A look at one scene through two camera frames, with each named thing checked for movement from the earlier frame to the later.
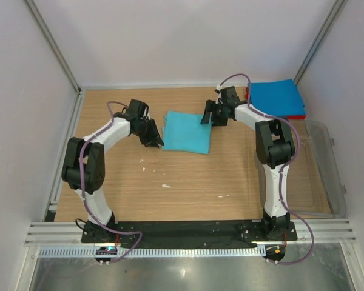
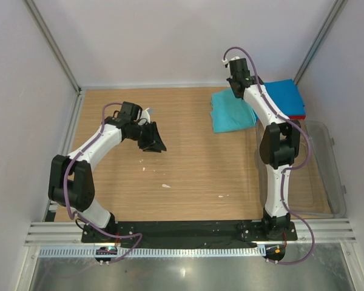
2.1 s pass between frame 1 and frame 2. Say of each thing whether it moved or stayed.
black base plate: stayed
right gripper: moved
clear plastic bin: stayed
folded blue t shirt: stayed
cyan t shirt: moved
